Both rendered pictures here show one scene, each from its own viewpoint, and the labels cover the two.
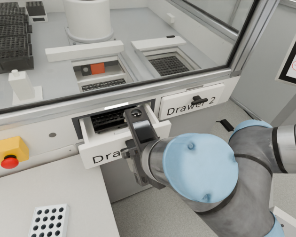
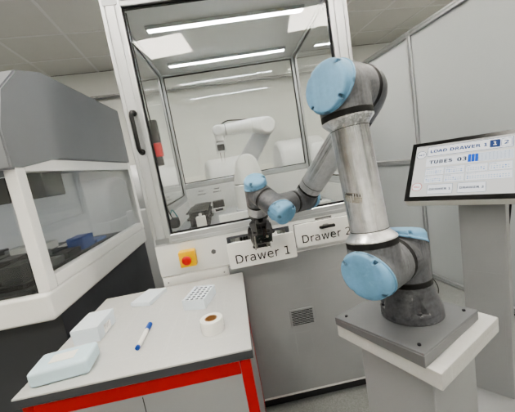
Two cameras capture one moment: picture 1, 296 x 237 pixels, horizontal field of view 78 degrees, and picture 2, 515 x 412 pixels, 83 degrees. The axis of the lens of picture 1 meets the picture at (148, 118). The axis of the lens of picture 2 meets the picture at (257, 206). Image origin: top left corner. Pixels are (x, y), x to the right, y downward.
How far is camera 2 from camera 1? 90 cm
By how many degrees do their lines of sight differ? 44
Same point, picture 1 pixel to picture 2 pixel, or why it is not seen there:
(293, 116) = (465, 244)
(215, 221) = (260, 200)
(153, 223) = not seen: outside the picture
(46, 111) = (212, 229)
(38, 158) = (201, 275)
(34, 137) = (202, 251)
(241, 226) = (268, 198)
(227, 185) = (258, 181)
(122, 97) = not seen: hidden behind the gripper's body
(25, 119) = (200, 235)
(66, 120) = (222, 239)
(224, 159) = (259, 176)
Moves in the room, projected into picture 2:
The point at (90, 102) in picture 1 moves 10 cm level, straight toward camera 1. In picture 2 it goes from (238, 224) to (237, 229)
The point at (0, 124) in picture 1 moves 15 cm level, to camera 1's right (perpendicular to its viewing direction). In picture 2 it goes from (187, 237) to (215, 235)
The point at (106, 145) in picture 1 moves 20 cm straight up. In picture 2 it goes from (244, 244) to (235, 197)
